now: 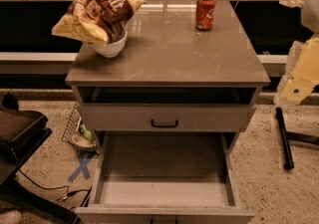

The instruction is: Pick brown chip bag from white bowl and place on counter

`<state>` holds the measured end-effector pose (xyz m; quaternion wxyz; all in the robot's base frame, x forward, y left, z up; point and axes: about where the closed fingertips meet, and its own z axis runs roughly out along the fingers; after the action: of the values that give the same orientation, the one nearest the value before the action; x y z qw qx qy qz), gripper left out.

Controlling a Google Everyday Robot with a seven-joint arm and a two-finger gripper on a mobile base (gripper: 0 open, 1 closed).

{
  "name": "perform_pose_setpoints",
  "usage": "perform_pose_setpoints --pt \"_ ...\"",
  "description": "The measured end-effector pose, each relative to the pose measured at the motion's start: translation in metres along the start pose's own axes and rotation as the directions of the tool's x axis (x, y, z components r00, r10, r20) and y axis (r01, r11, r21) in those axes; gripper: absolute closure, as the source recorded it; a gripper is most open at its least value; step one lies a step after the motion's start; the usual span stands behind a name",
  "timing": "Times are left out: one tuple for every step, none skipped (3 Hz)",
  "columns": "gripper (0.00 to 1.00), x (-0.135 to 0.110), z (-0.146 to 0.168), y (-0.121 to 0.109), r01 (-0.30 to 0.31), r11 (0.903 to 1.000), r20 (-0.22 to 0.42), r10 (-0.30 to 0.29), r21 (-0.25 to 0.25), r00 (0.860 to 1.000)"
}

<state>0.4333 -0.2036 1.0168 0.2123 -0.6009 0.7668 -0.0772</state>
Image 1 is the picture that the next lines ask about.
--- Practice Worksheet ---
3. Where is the open bottom drawer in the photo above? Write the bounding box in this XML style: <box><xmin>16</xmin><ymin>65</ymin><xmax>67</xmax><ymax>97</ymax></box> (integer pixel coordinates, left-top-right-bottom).
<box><xmin>76</xmin><ymin>132</ymin><xmax>254</xmax><ymax>224</ymax></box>

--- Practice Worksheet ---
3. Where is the grey cabinet with counter top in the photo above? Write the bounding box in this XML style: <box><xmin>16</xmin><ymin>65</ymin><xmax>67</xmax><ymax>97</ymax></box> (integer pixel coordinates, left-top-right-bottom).
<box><xmin>66</xmin><ymin>0</ymin><xmax>269</xmax><ymax>147</ymax></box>

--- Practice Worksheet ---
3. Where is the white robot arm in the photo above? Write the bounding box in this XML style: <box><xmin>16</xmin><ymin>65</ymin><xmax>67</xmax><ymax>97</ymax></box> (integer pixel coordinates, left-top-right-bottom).
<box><xmin>273</xmin><ymin>0</ymin><xmax>319</xmax><ymax>108</ymax></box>

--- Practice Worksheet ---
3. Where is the black floor stand bar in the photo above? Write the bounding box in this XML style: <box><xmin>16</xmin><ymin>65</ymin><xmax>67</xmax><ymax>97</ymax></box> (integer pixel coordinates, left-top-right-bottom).
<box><xmin>275</xmin><ymin>108</ymin><xmax>294</xmax><ymax>170</ymax></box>

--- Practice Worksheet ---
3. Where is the blue tape cross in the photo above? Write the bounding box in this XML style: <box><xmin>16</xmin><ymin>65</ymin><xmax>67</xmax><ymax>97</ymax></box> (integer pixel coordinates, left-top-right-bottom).
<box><xmin>68</xmin><ymin>152</ymin><xmax>96</xmax><ymax>182</ymax></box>

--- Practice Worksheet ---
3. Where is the white bowl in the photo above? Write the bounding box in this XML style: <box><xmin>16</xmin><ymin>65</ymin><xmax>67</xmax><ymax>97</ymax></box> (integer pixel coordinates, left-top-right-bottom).
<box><xmin>90</xmin><ymin>30</ymin><xmax>128</xmax><ymax>58</ymax></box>

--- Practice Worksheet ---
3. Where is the wire basket on floor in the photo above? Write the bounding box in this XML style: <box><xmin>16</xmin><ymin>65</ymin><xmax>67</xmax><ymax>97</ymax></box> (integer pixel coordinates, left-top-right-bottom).
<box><xmin>62</xmin><ymin>105</ymin><xmax>99</xmax><ymax>153</ymax></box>

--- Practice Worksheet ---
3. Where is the white shoe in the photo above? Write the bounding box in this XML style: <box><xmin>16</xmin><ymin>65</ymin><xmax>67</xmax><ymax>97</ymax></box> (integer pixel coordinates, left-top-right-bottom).
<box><xmin>0</xmin><ymin>210</ymin><xmax>22</xmax><ymax>224</ymax></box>

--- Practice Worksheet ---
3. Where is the green item in basket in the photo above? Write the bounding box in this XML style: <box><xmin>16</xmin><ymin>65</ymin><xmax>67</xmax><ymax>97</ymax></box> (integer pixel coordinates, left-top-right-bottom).
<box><xmin>80</xmin><ymin>124</ymin><xmax>93</xmax><ymax>141</ymax></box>

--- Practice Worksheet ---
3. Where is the brown and yellow chip bag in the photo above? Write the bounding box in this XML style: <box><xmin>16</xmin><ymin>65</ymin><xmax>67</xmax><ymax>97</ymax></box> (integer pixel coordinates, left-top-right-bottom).
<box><xmin>52</xmin><ymin>0</ymin><xmax>146</xmax><ymax>46</ymax></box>

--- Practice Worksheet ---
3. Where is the black floor cable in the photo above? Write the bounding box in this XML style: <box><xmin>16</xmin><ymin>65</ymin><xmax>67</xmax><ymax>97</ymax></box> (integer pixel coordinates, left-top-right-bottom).
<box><xmin>9</xmin><ymin>147</ymin><xmax>93</xmax><ymax>211</ymax></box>

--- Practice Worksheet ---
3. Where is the orange soda can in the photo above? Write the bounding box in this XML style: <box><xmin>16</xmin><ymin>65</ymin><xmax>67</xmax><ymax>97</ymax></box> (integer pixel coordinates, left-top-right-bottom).
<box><xmin>195</xmin><ymin>0</ymin><xmax>216</xmax><ymax>31</ymax></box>

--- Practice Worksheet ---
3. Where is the small bowl in basket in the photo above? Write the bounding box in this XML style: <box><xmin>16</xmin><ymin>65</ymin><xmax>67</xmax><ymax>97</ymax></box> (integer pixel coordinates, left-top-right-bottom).
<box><xmin>71</xmin><ymin>134</ymin><xmax>95</xmax><ymax>150</ymax></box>

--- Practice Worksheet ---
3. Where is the black drawer handle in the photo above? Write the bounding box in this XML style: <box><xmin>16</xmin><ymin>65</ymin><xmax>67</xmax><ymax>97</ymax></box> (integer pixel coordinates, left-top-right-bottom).
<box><xmin>151</xmin><ymin>119</ymin><xmax>178</xmax><ymax>128</ymax></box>

